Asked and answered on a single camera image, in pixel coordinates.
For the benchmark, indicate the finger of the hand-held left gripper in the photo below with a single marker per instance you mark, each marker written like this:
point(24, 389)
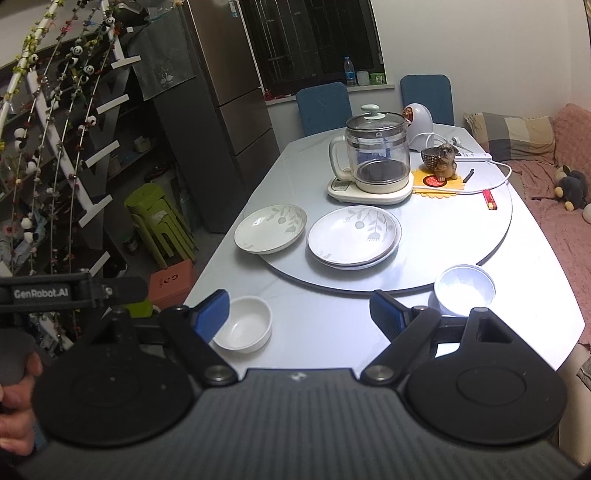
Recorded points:
point(124, 290)

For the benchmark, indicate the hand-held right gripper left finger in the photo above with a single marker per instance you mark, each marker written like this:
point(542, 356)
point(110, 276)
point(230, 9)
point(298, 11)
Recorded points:
point(213, 314)

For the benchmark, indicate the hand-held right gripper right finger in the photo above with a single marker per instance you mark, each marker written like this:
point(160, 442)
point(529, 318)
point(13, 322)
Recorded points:
point(387, 314)

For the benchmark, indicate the white plastic bowl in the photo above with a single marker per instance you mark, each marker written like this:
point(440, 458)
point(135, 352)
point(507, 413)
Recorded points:
point(244, 325)

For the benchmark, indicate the white ceramic bowl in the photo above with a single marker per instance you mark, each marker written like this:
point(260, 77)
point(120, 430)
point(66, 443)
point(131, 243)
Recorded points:
point(464, 288)

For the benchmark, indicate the leaf-pattern deep plate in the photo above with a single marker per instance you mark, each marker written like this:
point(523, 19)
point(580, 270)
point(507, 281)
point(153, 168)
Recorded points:
point(270, 230)

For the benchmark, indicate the person's left hand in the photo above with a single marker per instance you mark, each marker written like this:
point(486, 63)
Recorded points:
point(16, 415)

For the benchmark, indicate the green round stool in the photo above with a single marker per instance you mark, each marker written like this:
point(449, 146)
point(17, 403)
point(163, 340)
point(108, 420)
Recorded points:
point(142, 308)

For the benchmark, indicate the orange box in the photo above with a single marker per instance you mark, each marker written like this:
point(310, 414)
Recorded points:
point(173, 281)

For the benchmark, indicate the flower-pattern large plate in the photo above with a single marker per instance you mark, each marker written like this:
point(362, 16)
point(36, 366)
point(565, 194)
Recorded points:
point(353, 235)
point(364, 266)

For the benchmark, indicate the grey round turntable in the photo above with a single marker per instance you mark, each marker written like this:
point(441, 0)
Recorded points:
point(425, 249)

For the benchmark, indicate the green plastic stool stack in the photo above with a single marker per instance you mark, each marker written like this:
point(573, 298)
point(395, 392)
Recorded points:
point(157, 217)

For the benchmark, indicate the cream kettle base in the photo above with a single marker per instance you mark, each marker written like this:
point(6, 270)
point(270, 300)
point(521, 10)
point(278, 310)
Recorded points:
point(341, 191)

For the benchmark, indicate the yellow scalloped mat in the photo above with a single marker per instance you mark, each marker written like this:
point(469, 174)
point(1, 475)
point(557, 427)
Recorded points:
point(450, 189)

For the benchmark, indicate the black pen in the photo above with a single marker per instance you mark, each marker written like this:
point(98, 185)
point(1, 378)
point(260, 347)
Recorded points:
point(469, 176)

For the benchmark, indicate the glass electric kettle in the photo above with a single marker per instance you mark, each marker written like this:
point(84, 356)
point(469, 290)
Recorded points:
point(378, 147)

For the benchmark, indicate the pink blanket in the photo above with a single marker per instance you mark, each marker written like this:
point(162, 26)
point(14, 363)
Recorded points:
point(554, 249)

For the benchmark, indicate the white power strip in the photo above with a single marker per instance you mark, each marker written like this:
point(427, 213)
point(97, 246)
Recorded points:
point(475, 155)

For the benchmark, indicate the white ladder shelf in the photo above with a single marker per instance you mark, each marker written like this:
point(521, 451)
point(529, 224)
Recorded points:
point(99, 108)

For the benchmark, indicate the grey refrigerator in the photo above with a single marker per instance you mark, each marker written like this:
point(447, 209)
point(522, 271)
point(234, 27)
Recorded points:
point(221, 120)

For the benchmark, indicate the white rounded appliance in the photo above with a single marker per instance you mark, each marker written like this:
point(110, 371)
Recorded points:
point(421, 122)

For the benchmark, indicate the beige upholstered seat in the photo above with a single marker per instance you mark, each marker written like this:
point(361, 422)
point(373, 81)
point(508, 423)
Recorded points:
point(577, 401)

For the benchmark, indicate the blue padded chair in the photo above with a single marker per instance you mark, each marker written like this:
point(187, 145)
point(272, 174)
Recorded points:
point(429, 90)
point(323, 108)

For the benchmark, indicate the plaid pillow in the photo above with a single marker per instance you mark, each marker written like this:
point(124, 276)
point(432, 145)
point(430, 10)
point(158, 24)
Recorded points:
point(512, 134)

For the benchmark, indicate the black plush toy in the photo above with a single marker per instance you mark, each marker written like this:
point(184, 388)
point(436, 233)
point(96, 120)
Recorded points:
point(572, 187)

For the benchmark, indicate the small red object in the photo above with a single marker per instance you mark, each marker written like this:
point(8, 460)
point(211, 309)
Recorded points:
point(272, 94)

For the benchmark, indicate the green box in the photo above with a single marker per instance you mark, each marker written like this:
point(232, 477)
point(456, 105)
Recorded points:
point(377, 79)

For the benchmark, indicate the grey cloth cover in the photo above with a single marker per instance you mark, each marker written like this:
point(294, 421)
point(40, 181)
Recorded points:
point(161, 55)

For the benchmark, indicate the white jar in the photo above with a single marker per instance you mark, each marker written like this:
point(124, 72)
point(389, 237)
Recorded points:
point(363, 78)

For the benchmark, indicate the panda flower garland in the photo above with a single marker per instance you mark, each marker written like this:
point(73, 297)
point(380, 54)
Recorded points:
point(78, 48)

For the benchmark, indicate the clear water bottle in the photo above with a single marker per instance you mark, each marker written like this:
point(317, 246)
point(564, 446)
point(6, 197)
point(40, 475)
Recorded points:
point(350, 71)

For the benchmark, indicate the dark window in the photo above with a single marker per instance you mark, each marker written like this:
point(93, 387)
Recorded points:
point(309, 41)

